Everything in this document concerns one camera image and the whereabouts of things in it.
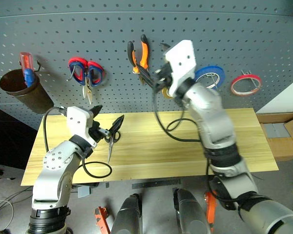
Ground silver rounded robot leg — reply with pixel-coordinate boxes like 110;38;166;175
173;187;212;234
110;193;144;234

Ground blue tape roll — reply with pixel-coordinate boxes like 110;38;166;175
194;65;226;90

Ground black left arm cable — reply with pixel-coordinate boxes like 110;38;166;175
43;106;113;178

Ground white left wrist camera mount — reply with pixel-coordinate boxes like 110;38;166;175
66;106;95;147

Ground black handled scissors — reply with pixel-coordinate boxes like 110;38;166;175
104;131;122;164

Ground grey perforated pegboard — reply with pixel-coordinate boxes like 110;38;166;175
0;0;293;134

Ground thin floor cable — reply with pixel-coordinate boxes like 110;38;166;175
0;189;34;221

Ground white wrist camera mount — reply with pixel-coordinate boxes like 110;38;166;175
66;106;95;147
165;40;197;97

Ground brown metal cup holder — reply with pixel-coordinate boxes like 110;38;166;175
0;69;55;115

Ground red and blue handled scissors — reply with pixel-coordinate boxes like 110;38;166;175
68;57;105;105

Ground yellow-brown tape roll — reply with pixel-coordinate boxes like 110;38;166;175
161;86;173;99

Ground white panel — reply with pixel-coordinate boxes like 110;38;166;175
255;75;293;115

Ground red tape roll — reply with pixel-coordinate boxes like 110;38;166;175
230;74;263;97

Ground black floor strip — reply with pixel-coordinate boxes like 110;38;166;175
131;178;182;190

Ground orange and black pliers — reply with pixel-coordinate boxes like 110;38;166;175
127;34;153;86

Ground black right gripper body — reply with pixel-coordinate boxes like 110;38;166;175
152;62;173;90

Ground orange clamp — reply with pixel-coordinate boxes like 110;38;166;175
204;191;218;233
93;206;111;234

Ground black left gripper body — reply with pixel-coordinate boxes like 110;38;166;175
87;119;111;147

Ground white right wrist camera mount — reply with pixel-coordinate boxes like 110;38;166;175
165;40;197;97

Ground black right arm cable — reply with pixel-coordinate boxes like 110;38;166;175
152;87;238;203

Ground brown cardboard box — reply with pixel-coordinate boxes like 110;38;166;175
256;112;293;162

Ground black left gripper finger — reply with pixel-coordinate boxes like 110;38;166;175
109;115;125;136
91;105;104;120

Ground red and blue handled screwdriver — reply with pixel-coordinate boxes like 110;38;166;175
19;52;36;88

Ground small grey floor box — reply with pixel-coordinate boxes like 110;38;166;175
77;187;91;199

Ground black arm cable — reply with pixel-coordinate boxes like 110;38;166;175
152;87;238;203
43;106;113;178

